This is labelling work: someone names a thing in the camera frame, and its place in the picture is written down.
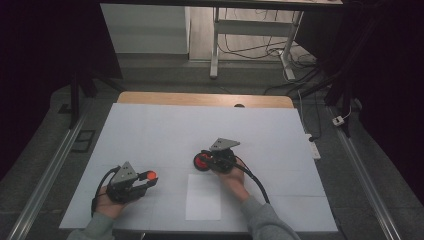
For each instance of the dark curtain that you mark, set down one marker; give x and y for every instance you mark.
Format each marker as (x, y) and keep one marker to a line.
(390, 66)
(40, 50)

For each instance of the black table grommet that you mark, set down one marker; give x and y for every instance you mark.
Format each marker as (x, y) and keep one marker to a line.
(239, 105)

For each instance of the white power strip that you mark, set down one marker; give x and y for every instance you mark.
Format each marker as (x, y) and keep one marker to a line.
(314, 150)

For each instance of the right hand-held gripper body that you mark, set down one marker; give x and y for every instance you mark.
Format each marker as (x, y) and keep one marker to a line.
(222, 156)

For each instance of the black metal stand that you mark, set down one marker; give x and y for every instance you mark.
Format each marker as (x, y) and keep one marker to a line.
(75, 100)
(343, 96)

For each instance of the light grey panel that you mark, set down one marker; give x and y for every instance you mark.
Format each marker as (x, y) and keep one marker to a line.
(143, 30)

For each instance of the person's left hand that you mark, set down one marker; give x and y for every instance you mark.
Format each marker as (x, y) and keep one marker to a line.
(108, 206)

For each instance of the large white table mat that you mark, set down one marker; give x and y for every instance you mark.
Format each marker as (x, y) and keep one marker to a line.
(166, 133)

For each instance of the dark floor socket plate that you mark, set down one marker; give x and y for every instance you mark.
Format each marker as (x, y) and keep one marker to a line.
(83, 141)

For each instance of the white paper sheet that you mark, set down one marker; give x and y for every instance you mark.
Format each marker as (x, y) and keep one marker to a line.
(203, 203)

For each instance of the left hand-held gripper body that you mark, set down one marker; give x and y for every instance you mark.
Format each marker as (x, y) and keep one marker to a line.
(124, 176)

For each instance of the round red ink pad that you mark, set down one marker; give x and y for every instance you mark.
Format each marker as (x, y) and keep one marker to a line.
(199, 162)

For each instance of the small red ball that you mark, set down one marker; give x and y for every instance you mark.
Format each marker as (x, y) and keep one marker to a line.
(152, 175)

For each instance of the wooden table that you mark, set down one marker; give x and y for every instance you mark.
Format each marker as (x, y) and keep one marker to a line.
(200, 99)

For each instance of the aluminium floor rail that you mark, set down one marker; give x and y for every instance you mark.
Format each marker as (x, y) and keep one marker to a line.
(363, 173)
(50, 173)

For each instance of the person's right hand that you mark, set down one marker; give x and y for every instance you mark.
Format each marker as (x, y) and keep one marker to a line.
(235, 182)

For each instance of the small white adapter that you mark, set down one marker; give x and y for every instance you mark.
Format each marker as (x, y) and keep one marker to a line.
(338, 120)

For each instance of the white-framed desk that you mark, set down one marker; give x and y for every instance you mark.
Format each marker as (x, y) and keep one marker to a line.
(253, 27)

